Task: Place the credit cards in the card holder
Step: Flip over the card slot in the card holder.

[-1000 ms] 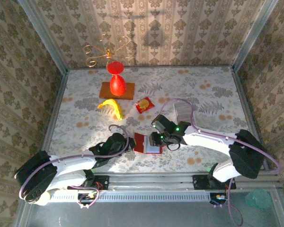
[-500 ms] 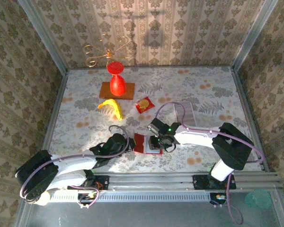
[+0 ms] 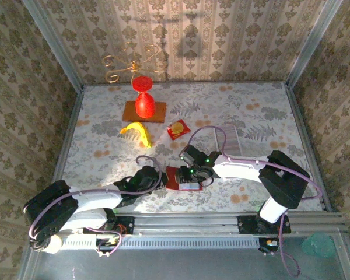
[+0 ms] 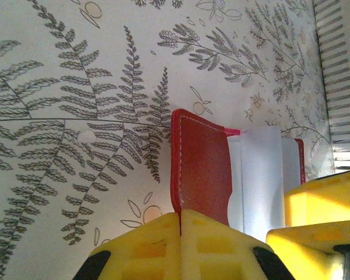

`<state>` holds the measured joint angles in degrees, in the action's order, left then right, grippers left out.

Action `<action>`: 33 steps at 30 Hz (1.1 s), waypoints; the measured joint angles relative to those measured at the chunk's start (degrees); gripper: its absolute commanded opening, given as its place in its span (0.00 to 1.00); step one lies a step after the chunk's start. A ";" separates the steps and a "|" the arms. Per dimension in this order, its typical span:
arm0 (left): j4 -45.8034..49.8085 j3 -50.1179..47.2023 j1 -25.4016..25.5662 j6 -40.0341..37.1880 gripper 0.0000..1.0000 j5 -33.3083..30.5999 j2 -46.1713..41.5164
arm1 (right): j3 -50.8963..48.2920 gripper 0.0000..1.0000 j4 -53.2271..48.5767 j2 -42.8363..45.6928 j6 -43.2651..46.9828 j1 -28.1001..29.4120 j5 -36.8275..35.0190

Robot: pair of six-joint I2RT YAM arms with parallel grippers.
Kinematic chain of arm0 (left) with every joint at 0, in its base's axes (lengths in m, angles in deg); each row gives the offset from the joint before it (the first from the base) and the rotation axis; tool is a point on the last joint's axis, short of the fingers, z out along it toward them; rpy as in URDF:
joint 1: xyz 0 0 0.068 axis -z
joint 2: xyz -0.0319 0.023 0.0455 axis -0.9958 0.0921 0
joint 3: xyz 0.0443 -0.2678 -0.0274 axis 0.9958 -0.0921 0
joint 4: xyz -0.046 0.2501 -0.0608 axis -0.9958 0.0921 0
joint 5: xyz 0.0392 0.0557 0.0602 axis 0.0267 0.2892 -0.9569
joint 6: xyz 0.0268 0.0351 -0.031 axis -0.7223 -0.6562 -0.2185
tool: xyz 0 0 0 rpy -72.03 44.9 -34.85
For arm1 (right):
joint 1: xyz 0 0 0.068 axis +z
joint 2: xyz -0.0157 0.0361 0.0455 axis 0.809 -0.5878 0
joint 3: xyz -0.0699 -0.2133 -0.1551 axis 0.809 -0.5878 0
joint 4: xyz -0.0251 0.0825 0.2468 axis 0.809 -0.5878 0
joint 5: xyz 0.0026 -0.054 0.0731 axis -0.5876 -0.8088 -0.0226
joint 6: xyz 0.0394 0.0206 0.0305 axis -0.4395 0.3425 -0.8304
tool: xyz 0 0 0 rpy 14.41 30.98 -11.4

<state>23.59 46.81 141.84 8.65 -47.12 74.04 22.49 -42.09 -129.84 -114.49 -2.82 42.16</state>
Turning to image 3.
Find red card holder book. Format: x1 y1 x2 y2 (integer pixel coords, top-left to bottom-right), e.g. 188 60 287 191
164 165 204 193

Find row of plastic cards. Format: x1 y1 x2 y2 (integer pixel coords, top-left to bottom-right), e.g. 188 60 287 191
217 125 240 155

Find yellow banana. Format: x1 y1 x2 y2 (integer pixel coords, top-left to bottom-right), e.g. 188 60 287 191
120 122 152 149

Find red snack packet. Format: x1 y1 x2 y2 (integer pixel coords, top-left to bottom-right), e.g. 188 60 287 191
166 118 191 141

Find brown wooden board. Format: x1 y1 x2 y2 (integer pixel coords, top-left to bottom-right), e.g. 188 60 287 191
122 100 167 124

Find floral table cover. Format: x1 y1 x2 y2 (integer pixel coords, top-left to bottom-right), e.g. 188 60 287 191
54 81 330 214

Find red plastic goblet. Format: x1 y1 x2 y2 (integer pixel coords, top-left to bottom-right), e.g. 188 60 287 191
131 75 156 119

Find teal translucent glass object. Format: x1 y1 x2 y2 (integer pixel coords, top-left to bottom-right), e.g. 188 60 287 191
302 232 335 259

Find white slotted cable duct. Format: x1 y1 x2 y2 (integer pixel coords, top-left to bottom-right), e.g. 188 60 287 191
59 234 260 250

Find grey metal base plate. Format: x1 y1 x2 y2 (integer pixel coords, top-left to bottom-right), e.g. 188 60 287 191
17 233 350 280

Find aluminium table edge rail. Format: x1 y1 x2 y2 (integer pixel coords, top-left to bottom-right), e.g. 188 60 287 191
52 87 85 183
285 83 335 212

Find gold wire ornament stand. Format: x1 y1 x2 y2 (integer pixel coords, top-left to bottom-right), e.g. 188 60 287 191
102 41 166 84

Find aluminium frame post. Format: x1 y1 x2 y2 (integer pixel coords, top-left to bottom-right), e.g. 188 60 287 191
286 0 344 88
22 0 85 91

